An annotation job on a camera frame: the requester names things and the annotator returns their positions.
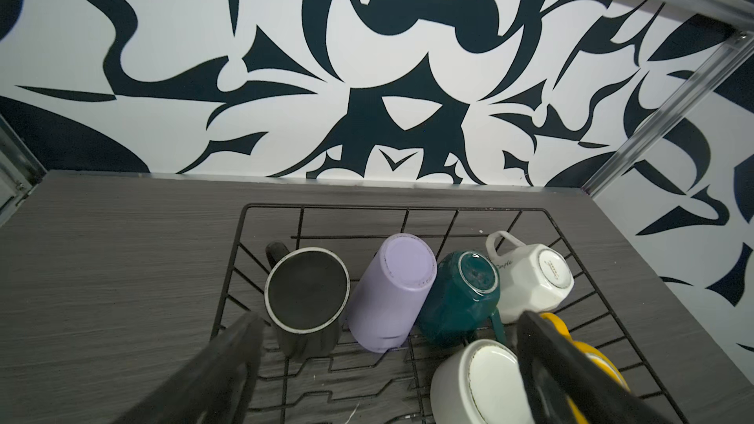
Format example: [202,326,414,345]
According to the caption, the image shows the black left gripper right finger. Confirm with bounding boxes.
[516,310,673,424]

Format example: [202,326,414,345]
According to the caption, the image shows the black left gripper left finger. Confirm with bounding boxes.
[116,312,265,423]

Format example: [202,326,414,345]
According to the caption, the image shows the yellow mug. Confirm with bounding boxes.
[538,311,630,424]

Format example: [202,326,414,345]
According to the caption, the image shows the red inside white mug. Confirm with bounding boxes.
[430,340,534,424]

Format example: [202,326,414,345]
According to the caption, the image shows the white ceramic mug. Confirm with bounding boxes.
[485,231,575,324]

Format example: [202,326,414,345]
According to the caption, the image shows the green mug cream inside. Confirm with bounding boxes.
[416,250,507,347]

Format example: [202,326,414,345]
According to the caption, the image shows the black mug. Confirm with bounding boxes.
[264,241,351,362]

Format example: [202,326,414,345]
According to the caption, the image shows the purple plastic cup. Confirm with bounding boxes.
[346,234,437,353]

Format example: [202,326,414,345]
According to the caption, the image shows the black wire dish rack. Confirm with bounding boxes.
[213,203,685,423]

